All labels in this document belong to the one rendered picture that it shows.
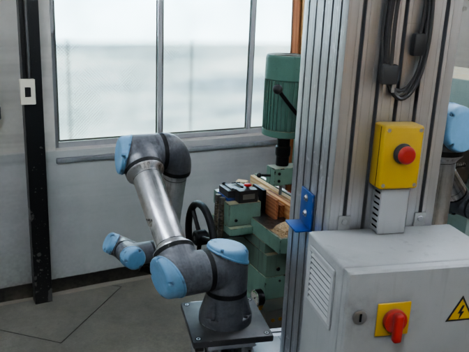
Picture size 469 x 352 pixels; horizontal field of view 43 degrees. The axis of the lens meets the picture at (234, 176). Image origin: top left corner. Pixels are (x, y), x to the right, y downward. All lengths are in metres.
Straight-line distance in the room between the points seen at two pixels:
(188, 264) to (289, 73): 0.93
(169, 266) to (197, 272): 0.08
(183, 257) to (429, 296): 0.67
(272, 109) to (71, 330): 1.71
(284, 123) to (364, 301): 1.22
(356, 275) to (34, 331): 2.47
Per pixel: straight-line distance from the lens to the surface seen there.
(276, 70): 2.23
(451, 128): 1.57
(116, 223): 3.65
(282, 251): 2.12
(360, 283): 1.12
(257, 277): 2.31
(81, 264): 3.68
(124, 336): 3.26
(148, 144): 1.80
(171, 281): 1.56
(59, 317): 3.47
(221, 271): 1.61
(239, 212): 2.26
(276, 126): 2.26
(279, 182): 2.35
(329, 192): 1.28
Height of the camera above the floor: 1.69
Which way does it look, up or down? 16 degrees down
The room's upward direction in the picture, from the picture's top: 3 degrees clockwise
